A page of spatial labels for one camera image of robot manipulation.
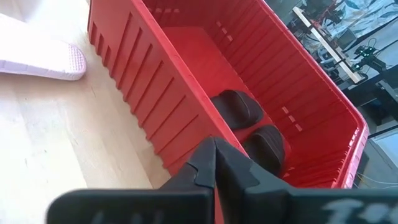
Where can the black slide sandal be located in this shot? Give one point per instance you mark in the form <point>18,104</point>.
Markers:
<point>237,109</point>
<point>265,146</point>

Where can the red plastic bin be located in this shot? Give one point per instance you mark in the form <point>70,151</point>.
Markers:
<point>155,87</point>

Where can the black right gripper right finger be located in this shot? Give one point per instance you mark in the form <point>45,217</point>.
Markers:
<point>280,205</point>

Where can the light wooden bench plank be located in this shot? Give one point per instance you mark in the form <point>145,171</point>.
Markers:
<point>329,43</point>

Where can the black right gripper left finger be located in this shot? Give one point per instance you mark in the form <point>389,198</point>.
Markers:
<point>174,205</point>

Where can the black device with green lights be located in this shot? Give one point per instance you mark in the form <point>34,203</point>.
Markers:
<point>370,57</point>

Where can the pink slide sandal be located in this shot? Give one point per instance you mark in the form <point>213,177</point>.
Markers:
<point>40,59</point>

